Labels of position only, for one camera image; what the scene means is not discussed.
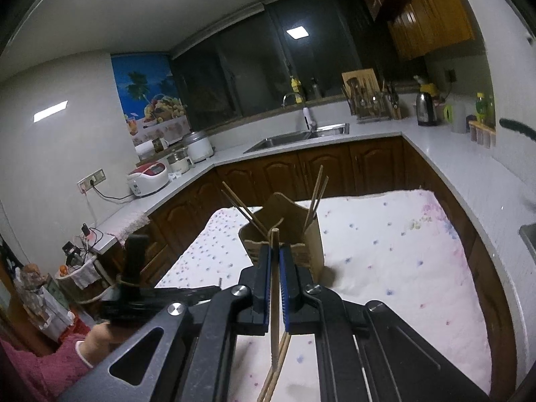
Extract wooden lower cabinets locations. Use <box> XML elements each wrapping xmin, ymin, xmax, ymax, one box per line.
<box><xmin>139</xmin><ymin>136</ymin><xmax>517</xmax><ymax>401</ymax></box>

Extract dish rack with utensils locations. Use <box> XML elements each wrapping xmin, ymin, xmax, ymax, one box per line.
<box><xmin>342</xmin><ymin>86</ymin><xmax>402</xmax><ymax>124</ymax></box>

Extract white red rice cooker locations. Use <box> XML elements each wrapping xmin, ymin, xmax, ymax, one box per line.
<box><xmin>126</xmin><ymin>161</ymin><xmax>169</xmax><ymax>198</ymax></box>

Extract yellow dish soap bottle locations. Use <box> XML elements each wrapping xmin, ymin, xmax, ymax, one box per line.
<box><xmin>291</xmin><ymin>75</ymin><xmax>304</xmax><ymax>104</ymax></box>

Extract steel electric kettle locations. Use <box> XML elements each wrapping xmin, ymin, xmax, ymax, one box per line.
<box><xmin>413</xmin><ymin>75</ymin><xmax>440</xmax><ymax>126</ymax></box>

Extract wooden upper cabinet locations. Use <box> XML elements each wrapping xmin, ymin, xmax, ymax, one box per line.
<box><xmin>364</xmin><ymin>0</ymin><xmax>475</xmax><ymax>61</ymax></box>

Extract white lace cloth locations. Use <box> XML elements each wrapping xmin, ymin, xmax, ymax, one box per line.
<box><xmin>105</xmin><ymin>211</ymin><xmax>150</xmax><ymax>245</ymax></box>

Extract spice jar rack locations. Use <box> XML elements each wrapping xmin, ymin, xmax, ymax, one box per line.
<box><xmin>468</xmin><ymin>121</ymin><xmax>496</xmax><ymax>149</ymax></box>

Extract dark window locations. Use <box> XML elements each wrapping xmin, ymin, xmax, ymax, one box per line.
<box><xmin>171</xmin><ymin>0</ymin><xmax>374</xmax><ymax>131</ymax></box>

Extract floral white tablecloth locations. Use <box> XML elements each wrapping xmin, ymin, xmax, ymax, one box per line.
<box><xmin>156</xmin><ymin>191</ymin><xmax>491</xmax><ymax>401</ymax></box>

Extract green yellow drink bottle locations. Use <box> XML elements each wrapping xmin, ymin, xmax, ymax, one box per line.
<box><xmin>475</xmin><ymin>92</ymin><xmax>495</xmax><ymax>128</ymax></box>

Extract wooden cutting board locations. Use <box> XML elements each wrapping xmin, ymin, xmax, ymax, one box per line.
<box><xmin>342</xmin><ymin>68</ymin><xmax>380</xmax><ymax>100</ymax></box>

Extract kitchen faucet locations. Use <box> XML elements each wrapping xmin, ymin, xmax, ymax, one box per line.
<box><xmin>282</xmin><ymin>92</ymin><xmax>317</xmax><ymax>132</ymax></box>

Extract wooden utensil holder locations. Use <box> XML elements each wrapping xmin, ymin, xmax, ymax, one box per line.
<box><xmin>254</xmin><ymin>192</ymin><xmax>324</xmax><ymax>281</ymax></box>

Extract person's left hand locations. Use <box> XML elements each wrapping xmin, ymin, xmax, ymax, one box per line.
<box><xmin>76</xmin><ymin>322</ymin><xmax>124</xmax><ymax>366</ymax></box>

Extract black power cable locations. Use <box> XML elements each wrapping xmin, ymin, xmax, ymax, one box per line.
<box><xmin>89</xmin><ymin>182</ymin><xmax>136</xmax><ymax>202</ymax></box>

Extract small white cooker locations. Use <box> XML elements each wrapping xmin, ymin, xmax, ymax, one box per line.
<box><xmin>166</xmin><ymin>147</ymin><xmax>194</xmax><ymax>174</ymax></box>

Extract wall power outlet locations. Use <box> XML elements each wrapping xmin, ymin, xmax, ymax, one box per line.
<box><xmin>77</xmin><ymin>169</ymin><xmax>106</xmax><ymax>193</ymax></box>

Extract white round cooker pot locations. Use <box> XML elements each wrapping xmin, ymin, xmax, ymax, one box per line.
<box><xmin>183</xmin><ymin>131</ymin><xmax>214</xmax><ymax>163</ymax></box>

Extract red sleeve forearm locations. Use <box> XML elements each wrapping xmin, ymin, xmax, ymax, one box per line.
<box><xmin>1</xmin><ymin>334</ymin><xmax>92</xmax><ymax>401</ymax></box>

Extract tropical fruit poster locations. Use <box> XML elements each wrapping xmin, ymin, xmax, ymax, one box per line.
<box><xmin>111</xmin><ymin>53</ymin><xmax>191</xmax><ymax>145</ymax></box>

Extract steel sink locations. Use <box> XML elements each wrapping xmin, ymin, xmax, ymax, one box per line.
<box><xmin>245</xmin><ymin>123</ymin><xmax>350</xmax><ymax>153</ymax></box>

